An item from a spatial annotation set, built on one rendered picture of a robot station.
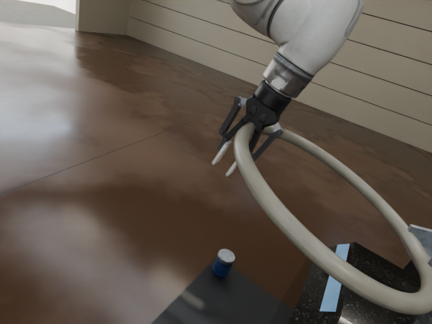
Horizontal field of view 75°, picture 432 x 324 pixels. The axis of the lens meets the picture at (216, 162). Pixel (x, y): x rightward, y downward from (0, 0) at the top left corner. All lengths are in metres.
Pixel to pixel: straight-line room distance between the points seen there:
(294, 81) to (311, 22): 0.10
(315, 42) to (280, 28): 0.08
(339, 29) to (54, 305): 1.50
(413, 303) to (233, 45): 7.05
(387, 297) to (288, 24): 0.47
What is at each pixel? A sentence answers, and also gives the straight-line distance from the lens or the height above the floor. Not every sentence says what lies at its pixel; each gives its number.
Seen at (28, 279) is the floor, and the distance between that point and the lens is 1.70.
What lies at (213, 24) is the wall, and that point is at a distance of 7.61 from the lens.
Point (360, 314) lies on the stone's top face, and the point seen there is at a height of 0.80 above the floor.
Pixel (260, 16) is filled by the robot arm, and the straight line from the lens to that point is 0.63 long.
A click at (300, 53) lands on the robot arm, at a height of 1.30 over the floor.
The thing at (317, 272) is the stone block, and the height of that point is 0.74.
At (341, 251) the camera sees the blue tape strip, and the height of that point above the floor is 0.78.
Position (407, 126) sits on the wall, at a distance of 6.96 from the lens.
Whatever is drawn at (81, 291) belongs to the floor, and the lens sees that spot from 1.63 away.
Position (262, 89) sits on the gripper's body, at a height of 1.21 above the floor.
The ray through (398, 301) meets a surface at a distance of 0.51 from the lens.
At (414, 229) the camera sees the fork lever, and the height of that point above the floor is 1.02.
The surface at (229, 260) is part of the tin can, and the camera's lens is 1.68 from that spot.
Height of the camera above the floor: 1.32
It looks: 27 degrees down
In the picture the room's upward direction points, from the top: 17 degrees clockwise
